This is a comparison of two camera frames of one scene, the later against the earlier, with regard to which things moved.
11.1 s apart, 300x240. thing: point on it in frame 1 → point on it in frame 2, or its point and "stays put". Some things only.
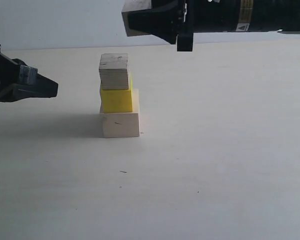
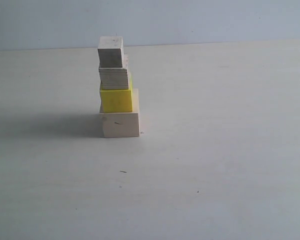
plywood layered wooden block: x=113 y=71 stays put
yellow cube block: x=117 y=100 stays put
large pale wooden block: x=121 y=124 stays put
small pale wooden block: x=136 y=5 → x=110 y=49
